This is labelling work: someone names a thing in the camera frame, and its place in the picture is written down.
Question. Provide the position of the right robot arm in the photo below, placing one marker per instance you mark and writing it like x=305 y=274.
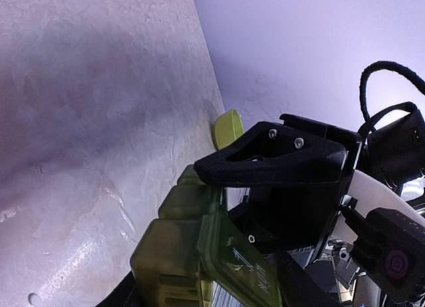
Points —
x=392 y=140

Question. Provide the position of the white round pill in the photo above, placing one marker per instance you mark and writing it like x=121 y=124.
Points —
x=34 y=299

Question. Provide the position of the lime green bowl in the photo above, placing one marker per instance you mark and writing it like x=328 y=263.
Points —
x=227 y=129

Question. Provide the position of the green pill organizer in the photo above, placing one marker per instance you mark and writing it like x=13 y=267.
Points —
x=192 y=254

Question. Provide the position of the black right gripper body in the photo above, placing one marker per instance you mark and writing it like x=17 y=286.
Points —
x=298 y=217

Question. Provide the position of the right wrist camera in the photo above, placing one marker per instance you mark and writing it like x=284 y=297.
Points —
x=390 y=248

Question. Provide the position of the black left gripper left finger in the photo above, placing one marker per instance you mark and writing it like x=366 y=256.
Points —
x=125 y=294

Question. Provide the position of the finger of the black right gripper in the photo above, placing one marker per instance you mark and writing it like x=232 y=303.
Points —
x=273 y=155

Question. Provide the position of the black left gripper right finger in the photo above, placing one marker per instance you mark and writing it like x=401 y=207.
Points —
x=296 y=286

